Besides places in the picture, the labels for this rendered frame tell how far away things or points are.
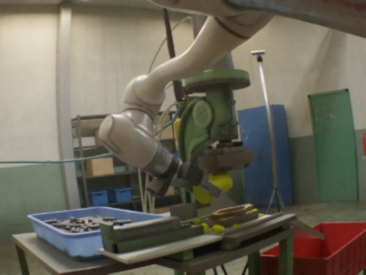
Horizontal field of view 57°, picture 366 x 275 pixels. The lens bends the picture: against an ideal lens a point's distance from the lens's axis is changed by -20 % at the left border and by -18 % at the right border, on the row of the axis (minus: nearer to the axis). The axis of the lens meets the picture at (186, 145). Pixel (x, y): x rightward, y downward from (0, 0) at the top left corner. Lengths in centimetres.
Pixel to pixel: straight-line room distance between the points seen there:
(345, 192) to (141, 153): 629
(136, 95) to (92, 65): 592
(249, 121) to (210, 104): 661
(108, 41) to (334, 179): 491
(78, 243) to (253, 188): 697
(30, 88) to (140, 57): 239
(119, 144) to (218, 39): 41
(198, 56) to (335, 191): 656
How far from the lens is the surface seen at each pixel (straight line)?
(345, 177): 712
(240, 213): 128
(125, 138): 103
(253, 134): 782
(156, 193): 111
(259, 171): 781
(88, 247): 114
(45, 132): 647
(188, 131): 141
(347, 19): 42
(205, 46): 81
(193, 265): 103
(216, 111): 126
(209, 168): 124
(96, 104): 691
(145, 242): 108
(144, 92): 111
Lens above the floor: 125
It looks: 1 degrees up
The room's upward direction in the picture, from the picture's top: 6 degrees counter-clockwise
